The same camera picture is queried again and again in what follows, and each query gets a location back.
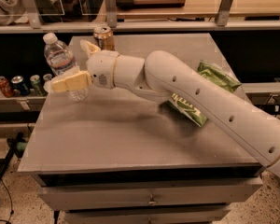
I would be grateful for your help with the grey drawer cabinet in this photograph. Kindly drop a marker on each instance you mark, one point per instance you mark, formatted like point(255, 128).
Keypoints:
point(99, 160)

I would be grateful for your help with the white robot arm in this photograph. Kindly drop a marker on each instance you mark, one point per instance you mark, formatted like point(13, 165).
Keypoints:
point(159, 76)

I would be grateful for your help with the gold soda can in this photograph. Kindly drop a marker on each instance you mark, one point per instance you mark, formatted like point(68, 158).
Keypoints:
point(103, 36)

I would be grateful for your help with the dark blue soda can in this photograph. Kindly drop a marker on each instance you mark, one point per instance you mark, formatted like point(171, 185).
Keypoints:
point(20, 85)

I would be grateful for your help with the upper drawer metal knob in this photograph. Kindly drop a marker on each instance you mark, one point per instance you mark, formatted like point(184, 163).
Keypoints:
point(152, 201)

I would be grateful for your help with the left metal bracket post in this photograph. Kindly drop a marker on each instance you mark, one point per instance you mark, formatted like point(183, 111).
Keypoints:
point(32, 13)

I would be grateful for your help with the metal bracket post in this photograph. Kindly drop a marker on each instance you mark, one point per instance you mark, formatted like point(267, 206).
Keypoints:
point(111, 13)
point(223, 13)
point(32, 13)

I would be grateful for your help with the green soda can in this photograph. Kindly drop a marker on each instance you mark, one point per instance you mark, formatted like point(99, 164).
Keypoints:
point(37, 85)

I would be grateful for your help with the green kettle chips bag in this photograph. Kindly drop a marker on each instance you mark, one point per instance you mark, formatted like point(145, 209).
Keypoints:
point(215, 74)

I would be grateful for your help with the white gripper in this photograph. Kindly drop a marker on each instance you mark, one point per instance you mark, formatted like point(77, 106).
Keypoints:
point(101, 68)

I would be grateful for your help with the grey low shelf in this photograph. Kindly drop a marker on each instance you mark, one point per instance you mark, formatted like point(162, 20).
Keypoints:
point(29, 103)

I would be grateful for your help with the clear plastic water bottle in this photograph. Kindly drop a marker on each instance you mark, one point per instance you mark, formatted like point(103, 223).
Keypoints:
point(59, 57)

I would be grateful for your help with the middle metal bracket post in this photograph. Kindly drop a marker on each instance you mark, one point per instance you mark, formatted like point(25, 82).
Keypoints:
point(111, 13)

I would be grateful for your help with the right metal bracket post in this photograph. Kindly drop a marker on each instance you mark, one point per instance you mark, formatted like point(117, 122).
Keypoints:
point(223, 13)

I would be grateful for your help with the black stand leg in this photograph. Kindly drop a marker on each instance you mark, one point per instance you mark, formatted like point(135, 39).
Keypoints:
point(16, 147)

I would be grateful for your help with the silver soda can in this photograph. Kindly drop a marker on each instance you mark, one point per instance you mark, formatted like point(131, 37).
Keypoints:
point(47, 77)

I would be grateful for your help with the red soda can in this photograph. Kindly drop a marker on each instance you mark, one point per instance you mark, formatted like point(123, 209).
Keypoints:
point(5, 87)

